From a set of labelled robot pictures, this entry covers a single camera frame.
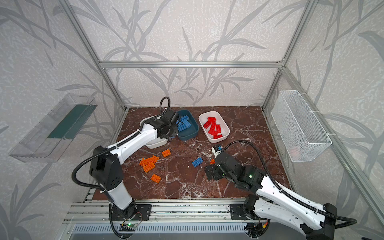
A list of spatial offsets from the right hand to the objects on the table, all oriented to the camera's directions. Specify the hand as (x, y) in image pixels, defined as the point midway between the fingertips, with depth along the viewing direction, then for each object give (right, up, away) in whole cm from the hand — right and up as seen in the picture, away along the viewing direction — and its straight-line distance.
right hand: (211, 161), depth 74 cm
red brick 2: (+2, +21, +36) cm, 42 cm away
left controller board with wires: (-41, -32, -2) cm, 52 cm away
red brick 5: (+3, +17, +34) cm, 38 cm away
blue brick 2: (-8, -5, +17) cm, 20 cm away
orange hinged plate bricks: (-37, -6, +15) cm, 40 cm away
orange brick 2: (+2, -5, +16) cm, 17 cm away
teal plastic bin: (-14, +12, +30) cm, 35 cm away
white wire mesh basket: (+37, +15, -12) cm, 42 cm away
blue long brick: (-16, +18, +34) cm, 42 cm away
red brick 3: (+3, +12, +31) cm, 34 cm away
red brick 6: (-1, +18, +34) cm, 39 cm away
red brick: (+6, +9, +27) cm, 29 cm away
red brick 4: (+7, +14, +33) cm, 37 cm away
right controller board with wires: (+21, -32, -3) cm, 39 cm away
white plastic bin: (+12, +14, +29) cm, 35 cm away
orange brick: (-31, -13, +11) cm, 35 cm away
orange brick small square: (-28, 0, +20) cm, 34 cm away
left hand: (-20, +16, +15) cm, 30 cm away
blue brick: (-16, +19, 0) cm, 25 cm away
